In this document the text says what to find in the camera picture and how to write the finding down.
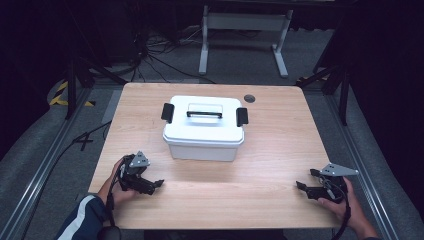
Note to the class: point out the white metal desk frame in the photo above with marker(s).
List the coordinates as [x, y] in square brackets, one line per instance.
[245, 21]

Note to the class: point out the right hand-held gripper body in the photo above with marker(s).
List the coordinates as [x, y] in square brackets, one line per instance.
[328, 191]

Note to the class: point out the person's left hand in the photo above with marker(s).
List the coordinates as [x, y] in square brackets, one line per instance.
[113, 191]

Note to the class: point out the person's right hand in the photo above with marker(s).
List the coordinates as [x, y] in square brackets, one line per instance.
[353, 208]

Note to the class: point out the white box lid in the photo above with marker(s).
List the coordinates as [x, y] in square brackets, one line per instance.
[203, 131]

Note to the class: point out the black tripod stand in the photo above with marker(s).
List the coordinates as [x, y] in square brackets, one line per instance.
[343, 93]
[71, 86]

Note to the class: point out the white plastic storage box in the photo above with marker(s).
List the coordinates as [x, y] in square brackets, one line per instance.
[201, 152]

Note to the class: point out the aluminium floor rail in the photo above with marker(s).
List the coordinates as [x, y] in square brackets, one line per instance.
[363, 160]
[40, 173]

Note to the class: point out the yellow black floor tape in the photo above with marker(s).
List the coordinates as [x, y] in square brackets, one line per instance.
[61, 88]

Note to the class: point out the black box latch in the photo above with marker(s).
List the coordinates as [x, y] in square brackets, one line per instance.
[242, 117]
[167, 113]

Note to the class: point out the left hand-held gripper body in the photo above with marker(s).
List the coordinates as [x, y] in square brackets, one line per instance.
[138, 161]

